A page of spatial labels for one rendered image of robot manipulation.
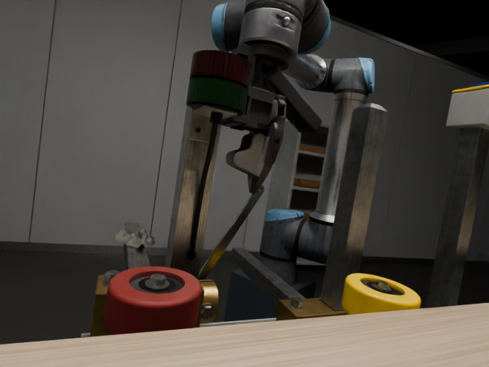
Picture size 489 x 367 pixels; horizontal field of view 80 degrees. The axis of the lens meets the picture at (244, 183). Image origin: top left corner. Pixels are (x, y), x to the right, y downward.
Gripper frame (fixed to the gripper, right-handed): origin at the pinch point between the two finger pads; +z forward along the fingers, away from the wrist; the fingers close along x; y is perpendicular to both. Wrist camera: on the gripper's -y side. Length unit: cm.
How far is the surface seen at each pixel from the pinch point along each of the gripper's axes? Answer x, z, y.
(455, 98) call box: 5.4, -21.5, -35.0
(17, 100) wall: -260, -27, 102
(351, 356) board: 27.5, 9.3, 4.2
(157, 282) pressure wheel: 16.7, 8.5, 16.3
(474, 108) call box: 8.9, -19.3, -35.0
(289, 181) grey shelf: -203, 4, -134
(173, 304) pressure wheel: 19.9, 8.9, 15.4
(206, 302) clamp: 10.2, 13.9, 9.2
